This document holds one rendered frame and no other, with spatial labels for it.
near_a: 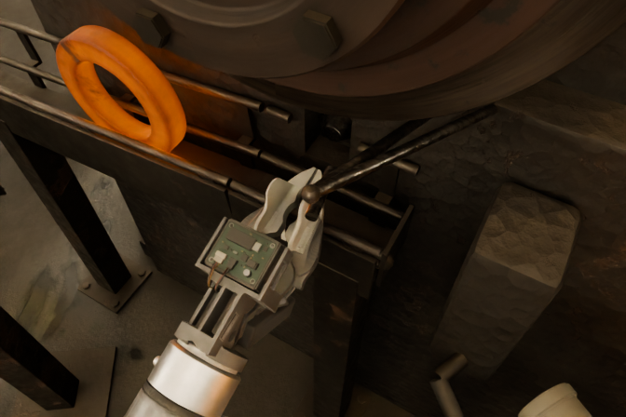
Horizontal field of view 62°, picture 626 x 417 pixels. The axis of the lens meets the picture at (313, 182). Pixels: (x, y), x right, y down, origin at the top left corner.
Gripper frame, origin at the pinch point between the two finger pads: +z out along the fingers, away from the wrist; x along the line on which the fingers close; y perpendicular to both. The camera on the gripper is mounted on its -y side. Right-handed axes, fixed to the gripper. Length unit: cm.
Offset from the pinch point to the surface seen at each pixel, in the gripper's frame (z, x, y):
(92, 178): -3, 87, -78
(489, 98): 3.8, -14.7, 20.6
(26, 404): -54, 53, -61
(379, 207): 2.2, -6.6, -5.5
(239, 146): 2.2, 12.8, -5.8
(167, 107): 0.9, 20.1, 0.9
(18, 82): -1, 59, -14
